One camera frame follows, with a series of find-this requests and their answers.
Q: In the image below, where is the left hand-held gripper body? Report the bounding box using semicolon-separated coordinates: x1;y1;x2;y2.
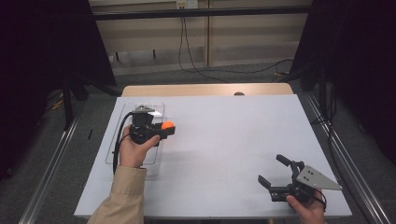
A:
128;105;163;146

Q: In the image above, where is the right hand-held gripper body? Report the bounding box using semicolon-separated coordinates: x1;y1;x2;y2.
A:
269;160;344;203

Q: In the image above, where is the clear plastic tray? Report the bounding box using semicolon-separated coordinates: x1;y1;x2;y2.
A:
105;102;166;181

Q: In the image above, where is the person's left hand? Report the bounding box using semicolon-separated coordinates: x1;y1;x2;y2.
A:
119;125;161;169

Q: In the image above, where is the person's right hand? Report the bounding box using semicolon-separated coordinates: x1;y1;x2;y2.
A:
285;189;327;224

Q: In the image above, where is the white board sheet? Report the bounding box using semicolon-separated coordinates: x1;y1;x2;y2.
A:
74;94;353;218

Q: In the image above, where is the black stand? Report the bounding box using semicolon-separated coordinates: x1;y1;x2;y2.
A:
60;74;92;132

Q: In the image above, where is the black horizontal bar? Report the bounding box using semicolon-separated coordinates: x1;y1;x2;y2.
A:
92;6;312;21

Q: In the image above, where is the dark curtain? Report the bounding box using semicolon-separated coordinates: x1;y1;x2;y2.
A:
0;0;118;181
289;0;396;166

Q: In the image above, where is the right hand-held gripper black cable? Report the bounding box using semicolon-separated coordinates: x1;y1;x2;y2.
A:
313;188;328;211

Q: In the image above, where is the hand-held gripper black cable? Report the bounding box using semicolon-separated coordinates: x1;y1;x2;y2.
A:
112;111;134;175
313;188;328;211

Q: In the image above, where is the left hand-held gripper black cable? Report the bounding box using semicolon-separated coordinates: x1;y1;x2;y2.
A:
112;111;134;175

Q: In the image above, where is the metal floor rail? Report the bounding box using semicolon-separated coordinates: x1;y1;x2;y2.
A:
304;92;393;224
18;115;80;224

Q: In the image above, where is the black cable beside rail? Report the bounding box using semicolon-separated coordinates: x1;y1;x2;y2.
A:
311;83;340;175

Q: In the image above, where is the black floor cable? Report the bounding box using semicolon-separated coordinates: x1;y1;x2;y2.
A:
177;17;232;84
181;17;295;76

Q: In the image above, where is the yellow cable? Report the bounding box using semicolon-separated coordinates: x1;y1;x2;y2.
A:
46;90;64;111

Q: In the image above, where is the white wall outlet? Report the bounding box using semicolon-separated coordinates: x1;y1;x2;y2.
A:
176;0;199;9

